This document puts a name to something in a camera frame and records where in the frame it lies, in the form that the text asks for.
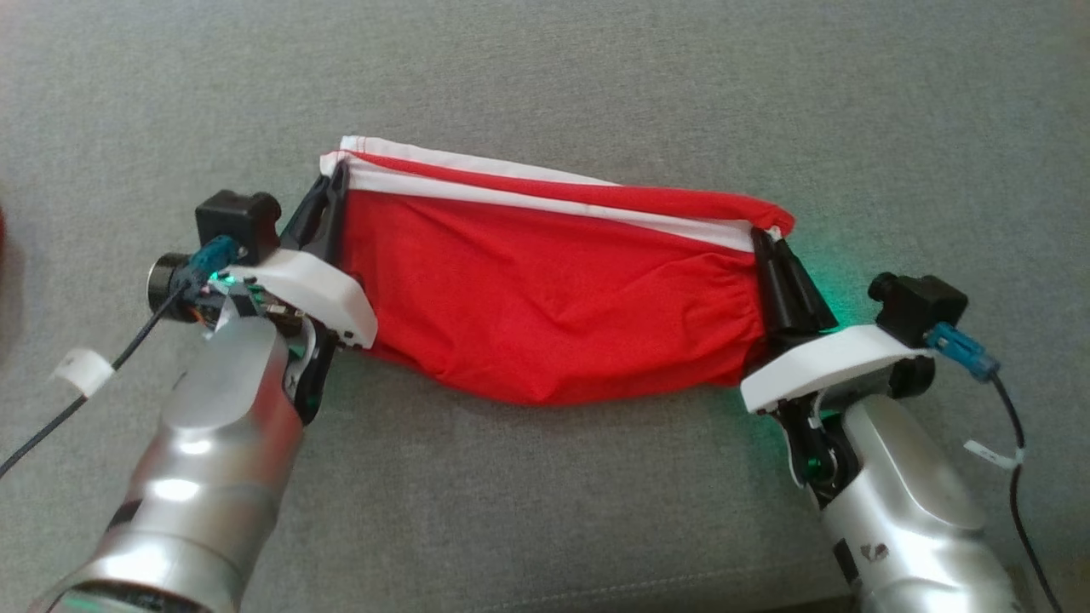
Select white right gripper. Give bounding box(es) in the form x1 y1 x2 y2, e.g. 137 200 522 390
739 228 938 512

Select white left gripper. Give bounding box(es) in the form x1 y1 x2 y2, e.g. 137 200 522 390
204 162 379 427

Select red shorts with white stripes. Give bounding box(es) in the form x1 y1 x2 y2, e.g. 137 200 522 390
320 135 796 406

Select grey fabric sofa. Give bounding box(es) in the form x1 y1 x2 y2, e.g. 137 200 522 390
0 0 1090 613

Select white cable label tag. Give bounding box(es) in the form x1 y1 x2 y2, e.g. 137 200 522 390
50 347 117 398
963 438 1024 472

